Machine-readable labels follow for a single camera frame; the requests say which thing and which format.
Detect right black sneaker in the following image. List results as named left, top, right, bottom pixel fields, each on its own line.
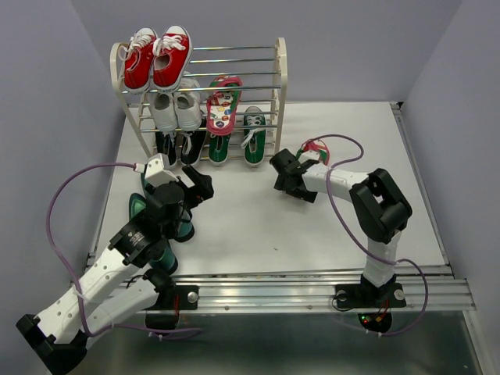
left=180, top=117, right=207, bottom=166

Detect green sneaker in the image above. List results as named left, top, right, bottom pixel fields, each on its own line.
left=209, top=134, right=230, bottom=166
left=241, top=106, right=266, bottom=166

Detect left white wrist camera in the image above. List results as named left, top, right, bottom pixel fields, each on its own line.
left=145, top=153, right=177, bottom=188

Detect upper dark green leather shoe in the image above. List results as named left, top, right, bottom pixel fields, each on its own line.
left=141, top=173, right=195, bottom=243

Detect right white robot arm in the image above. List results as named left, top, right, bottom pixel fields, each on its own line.
left=270, top=148, right=413, bottom=305

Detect cream metal shoe shelf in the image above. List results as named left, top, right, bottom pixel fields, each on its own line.
left=109, top=37, right=288, bottom=159

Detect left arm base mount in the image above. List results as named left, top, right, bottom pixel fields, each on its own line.
left=145, top=285, right=199, bottom=330

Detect red sneaker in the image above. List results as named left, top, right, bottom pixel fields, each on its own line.
left=123, top=27, right=157, bottom=92
left=152, top=25, right=193, bottom=91

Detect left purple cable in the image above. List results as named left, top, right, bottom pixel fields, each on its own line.
left=45, top=162, right=204, bottom=339

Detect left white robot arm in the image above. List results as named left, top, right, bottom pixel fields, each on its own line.
left=16, top=155, right=214, bottom=374

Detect left white sneaker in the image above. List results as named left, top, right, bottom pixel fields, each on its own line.
left=149, top=92, right=177, bottom=134

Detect lower dark green leather shoe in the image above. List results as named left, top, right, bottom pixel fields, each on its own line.
left=128, top=193, right=178, bottom=275

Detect left black sneaker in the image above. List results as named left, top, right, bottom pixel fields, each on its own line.
left=155, top=131, right=177, bottom=169

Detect pink patterned sandal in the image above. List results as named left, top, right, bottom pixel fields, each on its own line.
left=296, top=139, right=330, bottom=165
left=206, top=75, right=242, bottom=136

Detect left red sneaker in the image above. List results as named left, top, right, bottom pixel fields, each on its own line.
left=123, top=27, right=157, bottom=92

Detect dark green leather shoe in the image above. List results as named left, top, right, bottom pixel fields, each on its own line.
left=141, top=173, right=195, bottom=243
left=128, top=193, right=178, bottom=275

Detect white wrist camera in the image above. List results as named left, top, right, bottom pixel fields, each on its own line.
left=145, top=153, right=177, bottom=188
left=298, top=148, right=321, bottom=163

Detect right white sneaker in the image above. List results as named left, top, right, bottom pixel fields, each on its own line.
left=173, top=77, right=202, bottom=131

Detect white sneaker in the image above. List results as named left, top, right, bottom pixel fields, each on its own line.
left=173, top=77, right=202, bottom=131
left=149, top=92, right=177, bottom=134

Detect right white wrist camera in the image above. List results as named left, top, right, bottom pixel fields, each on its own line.
left=298, top=148, right=321, bottom=163

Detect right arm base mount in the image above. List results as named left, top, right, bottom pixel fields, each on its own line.
left=332, top=283, right=407, bottom=334

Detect purple cable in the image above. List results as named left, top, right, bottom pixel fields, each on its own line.
left=302, top=134, right=430, bottom=338
left=45, top=162, right=204, bottom=339

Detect right red sneaker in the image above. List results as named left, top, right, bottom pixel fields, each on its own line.
left=152, top=25, right=193, bottom=91

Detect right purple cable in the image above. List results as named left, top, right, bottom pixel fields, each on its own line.
left=302, top=134, right=430, bottom=338

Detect black sneaker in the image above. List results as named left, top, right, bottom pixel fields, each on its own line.
left=155, top=131, right=177, bottom=169
left=180, top=117, right=207, bottom=166

